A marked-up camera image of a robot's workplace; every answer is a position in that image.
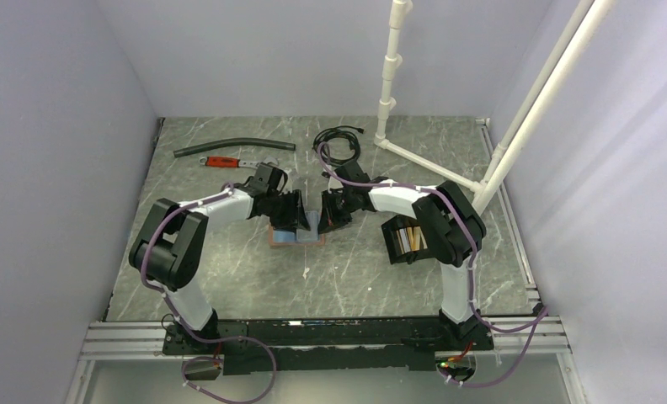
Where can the aluminium extrusion frame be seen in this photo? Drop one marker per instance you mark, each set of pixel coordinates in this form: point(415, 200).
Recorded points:
point(139, 341)

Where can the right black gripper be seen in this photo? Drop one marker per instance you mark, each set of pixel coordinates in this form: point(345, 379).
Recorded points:
point(328, 220)

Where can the brown leather card holder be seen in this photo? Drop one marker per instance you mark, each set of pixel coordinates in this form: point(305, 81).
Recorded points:
point(304, 238)

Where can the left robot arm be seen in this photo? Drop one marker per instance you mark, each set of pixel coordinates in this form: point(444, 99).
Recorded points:
point(168, 247)

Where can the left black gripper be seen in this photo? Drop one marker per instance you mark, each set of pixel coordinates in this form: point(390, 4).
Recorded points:
point(296, 218)

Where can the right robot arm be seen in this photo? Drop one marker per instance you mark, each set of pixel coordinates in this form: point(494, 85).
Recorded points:
point(442, 215)

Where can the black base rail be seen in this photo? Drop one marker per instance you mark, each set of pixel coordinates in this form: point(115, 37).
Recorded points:
point(246, 346)

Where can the red handled adjustable wrench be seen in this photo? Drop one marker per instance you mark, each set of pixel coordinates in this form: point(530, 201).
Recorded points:
point(232, 162)

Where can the white pvc pipe frame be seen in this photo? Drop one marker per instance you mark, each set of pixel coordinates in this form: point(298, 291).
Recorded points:
point(462, 57)

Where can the white card stack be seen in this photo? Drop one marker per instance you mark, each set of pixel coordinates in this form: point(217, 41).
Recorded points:
point(402, 234)

